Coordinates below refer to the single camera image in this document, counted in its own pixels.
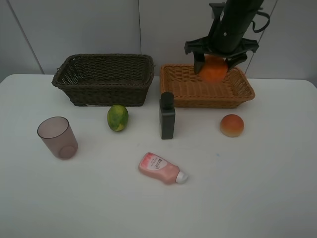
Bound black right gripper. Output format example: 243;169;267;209
184;15;259;74

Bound orange tangerine fruit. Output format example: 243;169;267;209
199;55;228;83

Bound red yellow peach fruit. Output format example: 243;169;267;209
220;114;244;137

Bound black rectangular bottle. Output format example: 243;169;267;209
159;92;176;140

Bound pink lotion bottle white cap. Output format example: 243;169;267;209
138;152;188;184

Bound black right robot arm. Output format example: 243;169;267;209
184;0;270;74

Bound light brown wicker basket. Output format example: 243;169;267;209
159;64;255;109

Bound green yellow mango fruit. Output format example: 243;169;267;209
107;105;129;132

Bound dark brown wicker basket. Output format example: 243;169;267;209
52;54;154;107

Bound translucent purple plastic cup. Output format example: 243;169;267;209
37;117;78;160

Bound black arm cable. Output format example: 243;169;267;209
251;6;271;34

